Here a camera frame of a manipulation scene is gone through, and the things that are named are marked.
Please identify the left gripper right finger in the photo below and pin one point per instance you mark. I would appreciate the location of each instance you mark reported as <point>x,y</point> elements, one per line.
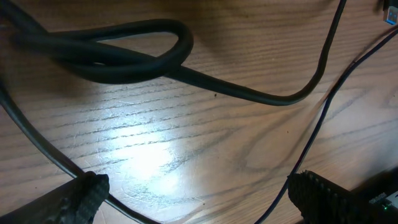
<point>322,201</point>

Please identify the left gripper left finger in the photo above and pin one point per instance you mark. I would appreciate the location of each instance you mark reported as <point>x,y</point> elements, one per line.
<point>75,202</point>

